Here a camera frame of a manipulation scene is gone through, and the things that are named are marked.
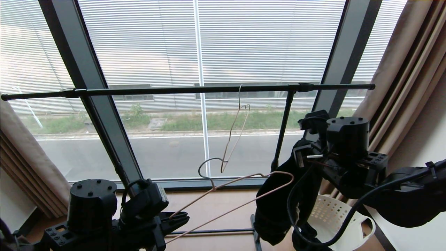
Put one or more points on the black garment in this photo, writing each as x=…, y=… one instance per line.
x=299, y=248

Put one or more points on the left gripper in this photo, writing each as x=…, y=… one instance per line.
x=139, y=237

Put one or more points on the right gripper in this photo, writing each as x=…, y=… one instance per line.
x=315, y=148

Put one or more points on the black clothes rack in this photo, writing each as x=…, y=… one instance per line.
x=139, y=91

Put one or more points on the white laundry basket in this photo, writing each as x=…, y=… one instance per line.
x=359, y=237

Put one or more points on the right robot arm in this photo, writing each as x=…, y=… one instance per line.
x=411, y=202

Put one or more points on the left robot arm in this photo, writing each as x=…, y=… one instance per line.
x=90, y=205

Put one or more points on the pink clothes hanger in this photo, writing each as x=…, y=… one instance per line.
x=192, y=203
x=239, y=99

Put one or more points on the brown curtain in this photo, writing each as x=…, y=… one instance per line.
x=400, y=69
x=28, y=160

